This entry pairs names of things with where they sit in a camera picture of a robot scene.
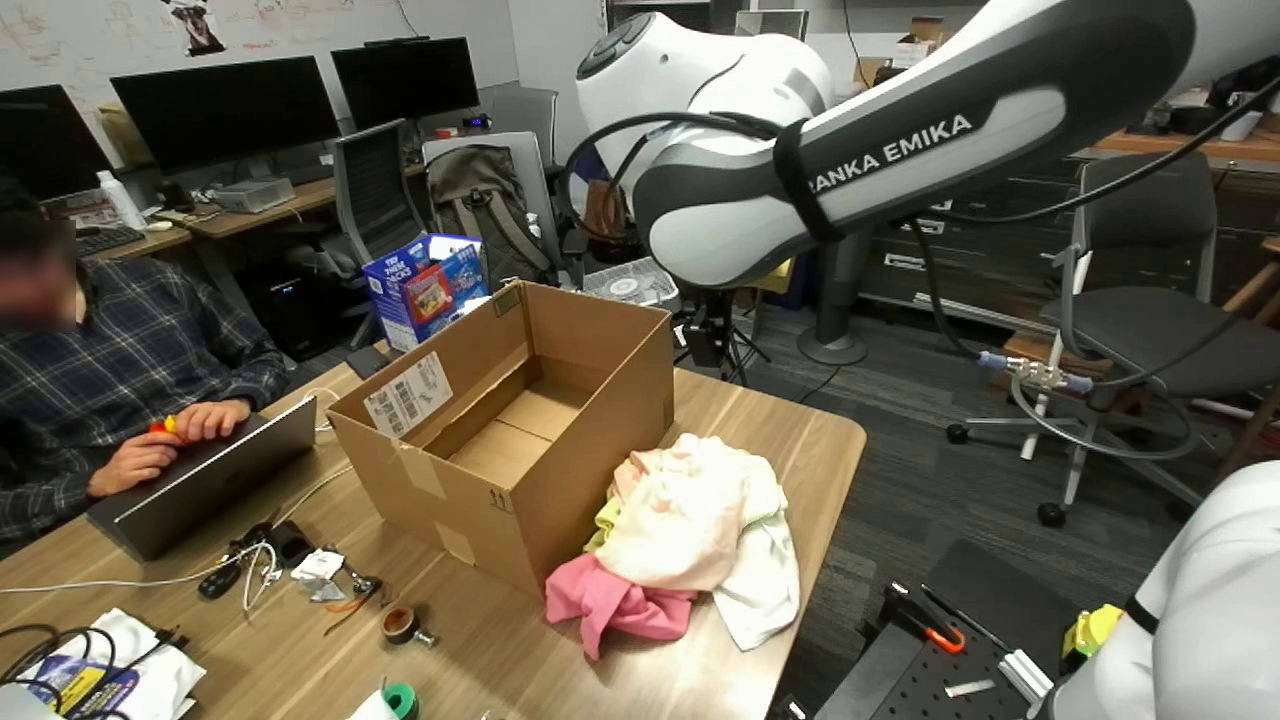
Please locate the black office chair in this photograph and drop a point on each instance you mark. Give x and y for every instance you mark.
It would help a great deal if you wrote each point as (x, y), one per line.
(1134, 334)

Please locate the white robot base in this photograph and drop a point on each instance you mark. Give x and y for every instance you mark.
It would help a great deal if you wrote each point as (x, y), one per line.
(1202, 638)

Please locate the brown tape roll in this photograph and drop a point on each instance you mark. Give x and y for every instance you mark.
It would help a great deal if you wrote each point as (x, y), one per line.
(396, 626)

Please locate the grey laptop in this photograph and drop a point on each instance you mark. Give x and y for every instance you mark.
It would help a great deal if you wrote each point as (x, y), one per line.
(207, 480)

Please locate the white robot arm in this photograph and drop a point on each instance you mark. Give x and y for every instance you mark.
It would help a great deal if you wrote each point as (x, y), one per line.
(736, 150)

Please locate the blue tissue box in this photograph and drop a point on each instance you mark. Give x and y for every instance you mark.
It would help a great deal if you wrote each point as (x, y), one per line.
(422, 284)

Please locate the peach pink cloth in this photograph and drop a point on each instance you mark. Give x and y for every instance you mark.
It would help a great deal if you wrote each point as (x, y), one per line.
(683, 516)

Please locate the open cardboard box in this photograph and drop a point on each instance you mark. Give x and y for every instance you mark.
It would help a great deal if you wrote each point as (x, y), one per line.
(496, 438)

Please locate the black camera tripod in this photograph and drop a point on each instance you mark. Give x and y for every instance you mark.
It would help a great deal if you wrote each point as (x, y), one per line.
(704, 334)

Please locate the silver mac mini box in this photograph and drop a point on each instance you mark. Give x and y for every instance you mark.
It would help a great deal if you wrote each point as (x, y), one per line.
(639, 281)

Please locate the orange handled pliers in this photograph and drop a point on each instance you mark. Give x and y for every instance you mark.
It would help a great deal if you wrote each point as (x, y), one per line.
(927, 622)

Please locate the magenta pink cloth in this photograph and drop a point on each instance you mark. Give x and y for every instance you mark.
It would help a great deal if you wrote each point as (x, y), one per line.
(602, 600)

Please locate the black monitor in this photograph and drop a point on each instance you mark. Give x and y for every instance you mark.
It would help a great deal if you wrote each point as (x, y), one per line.
(406, 77)
(224, 108)

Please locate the right black monitor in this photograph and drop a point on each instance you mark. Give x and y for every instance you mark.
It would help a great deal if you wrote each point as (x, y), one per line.
(406, 77)

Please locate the green tape roll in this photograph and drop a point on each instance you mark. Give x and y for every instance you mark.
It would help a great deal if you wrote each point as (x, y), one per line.
(402, 702)

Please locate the person in plaid shirt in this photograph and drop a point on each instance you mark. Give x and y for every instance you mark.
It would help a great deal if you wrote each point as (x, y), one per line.
(146, 369)

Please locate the left black monitor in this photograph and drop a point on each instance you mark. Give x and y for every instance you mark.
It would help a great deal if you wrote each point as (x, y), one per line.
(224, 108)

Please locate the grey backpack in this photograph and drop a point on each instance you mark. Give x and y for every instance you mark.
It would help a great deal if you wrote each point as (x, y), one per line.
(472, 192)

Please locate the white grey towel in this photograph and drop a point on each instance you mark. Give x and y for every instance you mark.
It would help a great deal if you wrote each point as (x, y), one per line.
(760, 595)

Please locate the bright yellow cloth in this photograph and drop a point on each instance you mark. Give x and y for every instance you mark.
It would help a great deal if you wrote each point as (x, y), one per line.
(607, 520)

